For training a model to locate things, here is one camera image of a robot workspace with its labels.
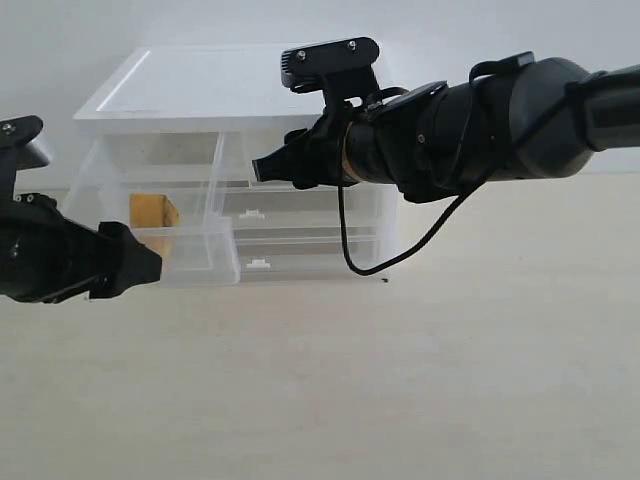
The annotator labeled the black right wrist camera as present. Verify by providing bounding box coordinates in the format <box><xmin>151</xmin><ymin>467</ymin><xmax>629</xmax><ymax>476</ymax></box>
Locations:
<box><xmin>280</xmin><ymin>37</ymin><xmax>380</xmax><ymax>108</ymax></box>

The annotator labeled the white plastic drawer cabinet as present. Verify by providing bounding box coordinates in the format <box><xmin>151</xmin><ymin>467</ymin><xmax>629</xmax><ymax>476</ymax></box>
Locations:
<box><xmin>75</xmin><ymin>45</ymin><xmax>397</xmax><ymax>268</ymax></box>

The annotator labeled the yellow wedge sponge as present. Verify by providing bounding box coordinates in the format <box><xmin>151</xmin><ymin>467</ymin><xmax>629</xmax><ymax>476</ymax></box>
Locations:
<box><xmin>129</xmin><ymin>193</ymin><xmax>180</xmax><ymax>258</ymax></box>

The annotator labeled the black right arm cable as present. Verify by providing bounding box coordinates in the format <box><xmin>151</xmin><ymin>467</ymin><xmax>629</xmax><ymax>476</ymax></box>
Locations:
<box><xmin>337</xmin><ymin>59</ymin><xmax>606</xmax><ymax>276</ymax></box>

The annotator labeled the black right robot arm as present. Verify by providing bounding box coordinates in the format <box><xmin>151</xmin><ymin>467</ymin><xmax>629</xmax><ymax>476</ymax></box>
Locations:
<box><xmin>253</xmin><ymin>45</ymin><xmax>639</xmax><ymax>204</ymax></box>

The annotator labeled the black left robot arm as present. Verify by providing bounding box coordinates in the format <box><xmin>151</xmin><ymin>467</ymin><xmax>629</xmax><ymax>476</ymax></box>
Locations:
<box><xmin>1</xmin><ymin>193</ymin><xmax>162</xmax><ymax>304</ymax></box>

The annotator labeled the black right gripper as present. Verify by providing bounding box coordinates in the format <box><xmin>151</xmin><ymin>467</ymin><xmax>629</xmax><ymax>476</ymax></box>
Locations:
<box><xmin>252</xmin><ymin>107</ymin><xmax>364</xmax><ymax>189</ymax></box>

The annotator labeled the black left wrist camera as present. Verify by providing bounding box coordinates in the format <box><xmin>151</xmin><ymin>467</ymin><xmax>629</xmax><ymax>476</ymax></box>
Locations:
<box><xmin>1</xmin><ymin>115</ymin><xmax>53</xmax><ymax>201</ymax></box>

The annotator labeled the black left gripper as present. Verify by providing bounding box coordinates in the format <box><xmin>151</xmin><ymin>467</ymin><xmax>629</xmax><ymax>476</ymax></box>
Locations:
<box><xmin>9</xmin><ymin>193</ymin><xmax>163</xmax><ymax>304</ymax></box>

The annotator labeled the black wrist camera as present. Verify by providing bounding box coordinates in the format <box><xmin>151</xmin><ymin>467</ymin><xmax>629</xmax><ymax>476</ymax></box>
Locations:
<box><xmin>280</xmin><ymin>37</ymin><xmax>380</xmax><ymax>108</ymax></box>
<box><xmin>1</xmin><ymin>115</ymin><xmax>53</xmax><ymax>201</ymax></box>

